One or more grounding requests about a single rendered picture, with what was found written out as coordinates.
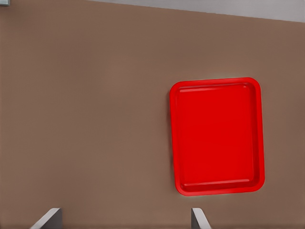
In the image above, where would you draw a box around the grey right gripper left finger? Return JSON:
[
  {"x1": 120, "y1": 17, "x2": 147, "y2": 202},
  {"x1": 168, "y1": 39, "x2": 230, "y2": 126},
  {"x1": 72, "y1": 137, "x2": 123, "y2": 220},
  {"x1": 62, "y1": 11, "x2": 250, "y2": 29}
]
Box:
[{"x1": 30, "y1": 208, "x2": 62, "y2": 229}]

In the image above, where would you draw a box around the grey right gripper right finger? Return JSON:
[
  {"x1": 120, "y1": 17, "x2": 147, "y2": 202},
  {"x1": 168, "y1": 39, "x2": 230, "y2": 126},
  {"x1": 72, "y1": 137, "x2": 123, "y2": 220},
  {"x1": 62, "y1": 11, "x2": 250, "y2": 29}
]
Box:
[{"x1": 191, "y1": 207, "x2": 213, "y2": 229}]

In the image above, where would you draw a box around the red rectangular tray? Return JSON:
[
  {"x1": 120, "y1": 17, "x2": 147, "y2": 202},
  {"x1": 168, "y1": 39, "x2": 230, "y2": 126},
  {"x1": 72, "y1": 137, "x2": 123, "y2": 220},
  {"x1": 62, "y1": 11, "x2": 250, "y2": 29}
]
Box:
[{"x1": 169, "y1": 76, "x2": 265, "y2": 197}]

